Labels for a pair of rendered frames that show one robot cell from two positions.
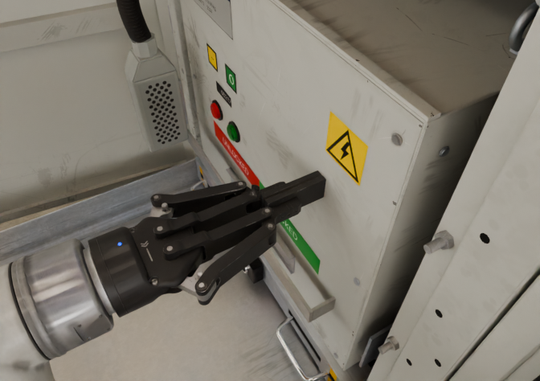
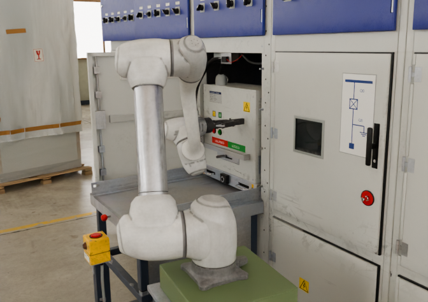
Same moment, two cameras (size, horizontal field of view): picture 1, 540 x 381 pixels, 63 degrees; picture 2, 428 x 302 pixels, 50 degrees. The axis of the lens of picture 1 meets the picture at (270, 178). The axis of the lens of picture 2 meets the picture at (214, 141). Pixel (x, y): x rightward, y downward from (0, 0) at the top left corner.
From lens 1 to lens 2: 201 cm
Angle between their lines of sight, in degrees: 35
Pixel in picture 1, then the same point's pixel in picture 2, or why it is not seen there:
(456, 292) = (265, 117)
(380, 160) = (251, 103)
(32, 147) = not seen: hidden behind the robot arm
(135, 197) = (179, 174)
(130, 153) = (176, 165)
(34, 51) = not seen: hidden behind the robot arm
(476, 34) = not seen: hidden behind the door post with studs
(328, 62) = (242, 92)
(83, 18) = (174, 112)
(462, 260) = (264, 109)
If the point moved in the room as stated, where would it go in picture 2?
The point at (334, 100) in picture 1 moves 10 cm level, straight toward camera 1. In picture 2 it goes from (243, 99) to (242, 101)
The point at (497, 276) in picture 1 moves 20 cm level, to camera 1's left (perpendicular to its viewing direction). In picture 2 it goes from (267, 107) to (225, 107)
